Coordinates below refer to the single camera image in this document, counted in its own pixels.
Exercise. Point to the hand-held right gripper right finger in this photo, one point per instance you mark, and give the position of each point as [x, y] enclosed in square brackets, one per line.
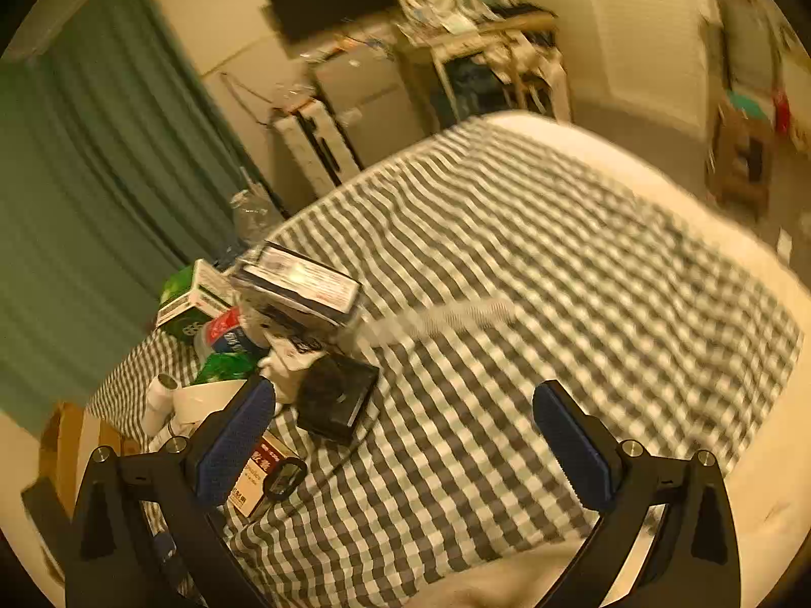
[570, 449]

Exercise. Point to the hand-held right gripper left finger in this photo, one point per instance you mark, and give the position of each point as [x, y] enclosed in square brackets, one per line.
[234, 443]

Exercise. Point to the green snack packet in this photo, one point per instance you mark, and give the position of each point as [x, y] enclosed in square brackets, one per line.
[222, 367]

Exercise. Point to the cardboard box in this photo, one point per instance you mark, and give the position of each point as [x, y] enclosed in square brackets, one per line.
[66, 437]

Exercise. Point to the red white small box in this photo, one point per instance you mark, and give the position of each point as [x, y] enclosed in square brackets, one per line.
[260, 481]

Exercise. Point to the white cosmetic tube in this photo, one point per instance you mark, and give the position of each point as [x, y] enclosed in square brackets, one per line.
[171, 434]

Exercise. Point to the black clip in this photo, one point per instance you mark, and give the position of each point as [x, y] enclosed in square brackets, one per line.
[274, 494]

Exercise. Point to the white plastic bottle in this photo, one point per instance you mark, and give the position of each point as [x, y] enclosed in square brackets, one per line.
[158, 402]

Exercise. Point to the white figurine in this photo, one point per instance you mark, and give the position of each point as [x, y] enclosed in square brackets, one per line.
[288, 354]

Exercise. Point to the red blue plastic packet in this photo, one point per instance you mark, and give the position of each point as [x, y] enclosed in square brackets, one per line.
[225, 332]

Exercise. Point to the black wallet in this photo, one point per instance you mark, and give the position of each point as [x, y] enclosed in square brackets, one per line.
[336, 396]

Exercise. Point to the green white carton box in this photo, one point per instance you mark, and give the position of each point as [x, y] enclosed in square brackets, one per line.
[180, 323]

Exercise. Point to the dark blue white box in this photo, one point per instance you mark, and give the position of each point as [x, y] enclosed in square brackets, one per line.
[298, 282]

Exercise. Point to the clear plastic comb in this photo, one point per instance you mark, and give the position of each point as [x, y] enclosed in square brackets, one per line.
[437, 320]

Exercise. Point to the grey white checked blanket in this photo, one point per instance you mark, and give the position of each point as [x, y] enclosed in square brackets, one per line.
[507, 266]

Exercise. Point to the large clear water bottle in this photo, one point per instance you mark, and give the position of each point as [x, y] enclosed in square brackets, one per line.
[253, 215]

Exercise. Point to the green curtain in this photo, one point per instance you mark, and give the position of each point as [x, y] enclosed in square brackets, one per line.
[82, 202]

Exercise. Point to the white suitcase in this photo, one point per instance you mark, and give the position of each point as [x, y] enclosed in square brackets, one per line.
[310, 145]

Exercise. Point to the wooden stool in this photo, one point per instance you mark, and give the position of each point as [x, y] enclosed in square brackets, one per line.
[738, 158]

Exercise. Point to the grey fridge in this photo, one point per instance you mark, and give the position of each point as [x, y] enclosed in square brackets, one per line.
[374, 107]

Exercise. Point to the white louvred wardrobe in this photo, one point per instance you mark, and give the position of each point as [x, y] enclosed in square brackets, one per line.
[633, 31]

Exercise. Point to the wooden desk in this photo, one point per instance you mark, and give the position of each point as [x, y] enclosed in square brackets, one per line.
[443, 44]

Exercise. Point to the black wall television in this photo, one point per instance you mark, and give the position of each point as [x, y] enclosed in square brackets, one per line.
[329, 0]

